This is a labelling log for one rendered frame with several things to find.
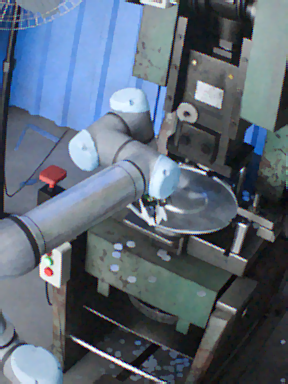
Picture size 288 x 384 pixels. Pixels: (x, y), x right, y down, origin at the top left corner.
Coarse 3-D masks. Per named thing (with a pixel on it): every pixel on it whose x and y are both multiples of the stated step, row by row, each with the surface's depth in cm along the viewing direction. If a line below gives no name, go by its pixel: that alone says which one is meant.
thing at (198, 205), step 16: (192, 176) 173; (176, 192) 164; (192, 192) 165; (208, 192) 167; (224, 192) 169; (176, 208) 159; (192, 208) 159; (208, 208) 161; (224, 208) 162; (160, 224) 153; (176, 224) 154; (192, 224) 155; (208, 224) 156; (224, 224) 157
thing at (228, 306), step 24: (264, 264) 171; (240, 288) 158; (264, 288) 189; (216, 312) 152; (240, 312) 166; (264, 312) 223; (216, 336) 154; (240, 336) 201; (264, 336) 227; (216, 360) 180; (240, 360) 214
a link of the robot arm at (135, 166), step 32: (128, 160) 117; (160, 160) 117; (64, 192) 108; (96, 192) 108; (128, 192) 113; (160, 192) 117; (0, 224) 96; (32, 224) 99; (64, 224) 103; (0, 256) 93; (32, 256) 97
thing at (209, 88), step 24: (192, 48) 149; (216, 48) 149; (192, 72) 151; (216, 72) 147; (192, 96) 154; (216, 96) 150; (192, 120) 156; (216, 120) 153; (192, 144) 157; (216, 144) 154; (240, 144) 164
